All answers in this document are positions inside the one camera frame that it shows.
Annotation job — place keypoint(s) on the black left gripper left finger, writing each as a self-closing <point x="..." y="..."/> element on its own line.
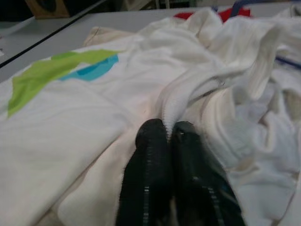
<point x="150" y="164"/>

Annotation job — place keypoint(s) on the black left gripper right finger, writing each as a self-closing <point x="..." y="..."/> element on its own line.
<point x="195" y="169"/>

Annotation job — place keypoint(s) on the white shirt green blue print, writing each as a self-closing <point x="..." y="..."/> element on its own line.
<point x="94" y="106"/>

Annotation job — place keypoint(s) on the purple plastic hanger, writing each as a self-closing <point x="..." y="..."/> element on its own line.
<point x="287" y="61"/>

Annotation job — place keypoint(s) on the white crumpled garment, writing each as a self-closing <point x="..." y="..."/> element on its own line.
<point x="263" y="146"/>

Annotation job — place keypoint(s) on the cream ribbed garment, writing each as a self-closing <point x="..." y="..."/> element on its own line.
<point x="249" y="47"/>

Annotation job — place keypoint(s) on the red garment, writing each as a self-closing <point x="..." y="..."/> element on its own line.
<point x="230" y="14"/>

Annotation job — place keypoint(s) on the brown wooden box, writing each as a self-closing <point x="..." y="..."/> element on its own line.
<point x="47" y="9"/>

